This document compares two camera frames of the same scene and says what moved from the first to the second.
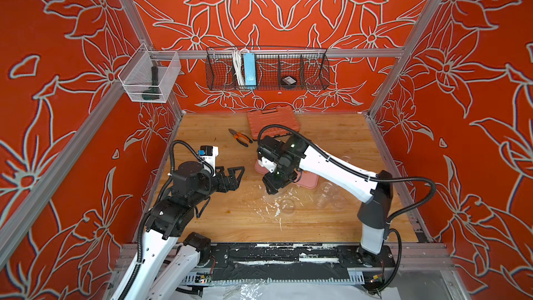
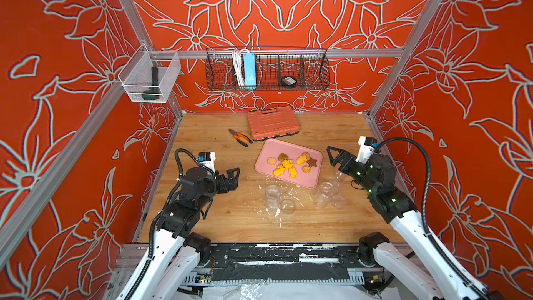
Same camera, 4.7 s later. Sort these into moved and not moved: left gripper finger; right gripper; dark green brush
Moved: right gripper
Not moved: left gripper finger; dark green brush
